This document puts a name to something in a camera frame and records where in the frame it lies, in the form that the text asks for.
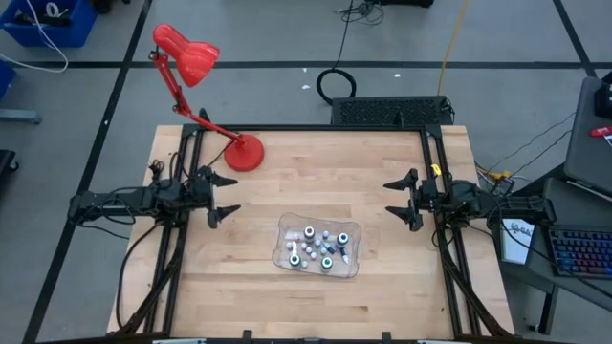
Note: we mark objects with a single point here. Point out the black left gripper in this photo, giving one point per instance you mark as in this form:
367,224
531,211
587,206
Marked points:
198,197

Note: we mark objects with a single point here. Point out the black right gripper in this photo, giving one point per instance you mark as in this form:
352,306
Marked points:
430,196

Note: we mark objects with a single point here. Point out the clear plastic bin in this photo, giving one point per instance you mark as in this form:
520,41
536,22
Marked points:
287,224

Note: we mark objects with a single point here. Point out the small red dropper bottle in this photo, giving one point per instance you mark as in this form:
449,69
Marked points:
344,258

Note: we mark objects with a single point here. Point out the small dark violet dropper bottle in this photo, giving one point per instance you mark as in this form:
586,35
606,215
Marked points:
331,247

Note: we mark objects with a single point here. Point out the large violet food colouring bottle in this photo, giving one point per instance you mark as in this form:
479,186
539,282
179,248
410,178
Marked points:
309,232

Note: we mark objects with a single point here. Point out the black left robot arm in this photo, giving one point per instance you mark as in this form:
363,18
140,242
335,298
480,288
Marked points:
119,200

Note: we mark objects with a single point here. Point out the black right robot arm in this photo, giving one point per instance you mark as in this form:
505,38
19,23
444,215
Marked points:
516,208

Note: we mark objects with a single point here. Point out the yellow tag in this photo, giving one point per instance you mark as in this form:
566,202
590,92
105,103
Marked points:
435,168

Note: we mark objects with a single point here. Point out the red desk lamp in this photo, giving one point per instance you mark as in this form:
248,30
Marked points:
244,153

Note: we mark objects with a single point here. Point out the black perforated computer case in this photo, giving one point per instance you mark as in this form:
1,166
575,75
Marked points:
392,111

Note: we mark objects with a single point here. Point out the black power strip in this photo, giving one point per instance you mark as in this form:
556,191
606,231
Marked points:
502,187

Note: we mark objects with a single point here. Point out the yellow extension plug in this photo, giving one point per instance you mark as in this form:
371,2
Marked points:
499,174

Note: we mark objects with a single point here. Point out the white paper sheet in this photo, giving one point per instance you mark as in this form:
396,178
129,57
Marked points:
518,243

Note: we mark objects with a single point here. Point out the dark grey desk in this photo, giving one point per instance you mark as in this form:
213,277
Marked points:
583,210

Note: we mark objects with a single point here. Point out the backlit computer keyboard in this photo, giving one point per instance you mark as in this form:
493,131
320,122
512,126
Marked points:
583,251

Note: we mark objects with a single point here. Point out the dark grey closed laptop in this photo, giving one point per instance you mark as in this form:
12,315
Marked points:
588,143

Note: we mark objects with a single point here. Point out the grey metal bar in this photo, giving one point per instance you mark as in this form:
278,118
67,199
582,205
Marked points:
19,116

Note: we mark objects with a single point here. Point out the black chair base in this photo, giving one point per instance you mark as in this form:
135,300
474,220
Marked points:
6,165

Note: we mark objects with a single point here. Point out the black device on laptop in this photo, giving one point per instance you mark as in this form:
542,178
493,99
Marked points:
605,98

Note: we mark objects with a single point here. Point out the blue plastic bin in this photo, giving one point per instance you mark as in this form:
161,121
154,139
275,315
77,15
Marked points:
72,33
6,79

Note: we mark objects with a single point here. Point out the black aluminium table frame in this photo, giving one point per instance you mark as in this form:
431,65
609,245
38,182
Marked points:
306,127

